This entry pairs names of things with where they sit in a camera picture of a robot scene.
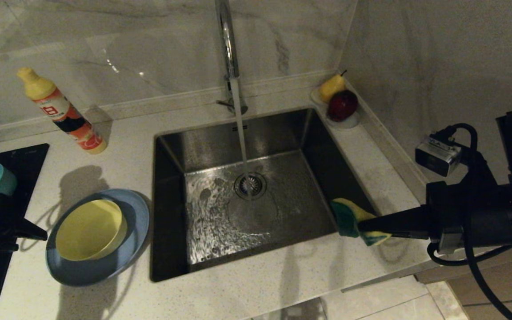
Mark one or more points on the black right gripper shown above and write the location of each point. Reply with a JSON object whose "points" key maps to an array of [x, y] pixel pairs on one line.
{"points": [[482, 218]]}

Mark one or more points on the yellow bowl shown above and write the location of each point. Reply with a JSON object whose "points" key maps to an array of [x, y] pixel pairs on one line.
{"points": [[89, 229]]}

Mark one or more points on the yellow green sponge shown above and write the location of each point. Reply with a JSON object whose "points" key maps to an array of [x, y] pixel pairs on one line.
{"points": [[345, 218]]}

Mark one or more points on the orange label dish soap bottle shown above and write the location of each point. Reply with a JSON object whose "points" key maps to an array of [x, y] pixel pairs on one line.
{"points": [[67, 115]]}

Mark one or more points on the stainless steel sink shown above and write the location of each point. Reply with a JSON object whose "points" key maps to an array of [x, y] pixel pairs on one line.
{"points": [[318, 146]]}

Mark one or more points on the grey blue plate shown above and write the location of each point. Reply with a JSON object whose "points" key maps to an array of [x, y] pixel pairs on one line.
{"points": [[105, 266]]}

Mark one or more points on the small white dish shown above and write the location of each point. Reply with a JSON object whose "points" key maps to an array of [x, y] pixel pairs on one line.
{"points": [[349, 124]]}

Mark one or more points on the dark red apple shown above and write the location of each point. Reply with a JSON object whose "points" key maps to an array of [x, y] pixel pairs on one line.
{"points": [[342, 106]]}

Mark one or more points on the round metal drain strainer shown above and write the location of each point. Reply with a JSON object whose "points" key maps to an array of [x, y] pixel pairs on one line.
{"points": [[256, 189]]}

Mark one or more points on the yellow pear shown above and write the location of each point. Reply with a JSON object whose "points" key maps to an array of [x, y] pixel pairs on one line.
{"points": [[330, 89]]}

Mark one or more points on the running water stream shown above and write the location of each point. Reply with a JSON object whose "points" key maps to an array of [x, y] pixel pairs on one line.
{"points": [[239, 129]]}

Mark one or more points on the chrome faucet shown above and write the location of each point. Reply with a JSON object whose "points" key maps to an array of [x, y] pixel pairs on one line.
{"points": [[229, 44]]}

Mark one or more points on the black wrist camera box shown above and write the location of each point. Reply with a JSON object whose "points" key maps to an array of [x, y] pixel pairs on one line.
{"points": [[438, 158]]}

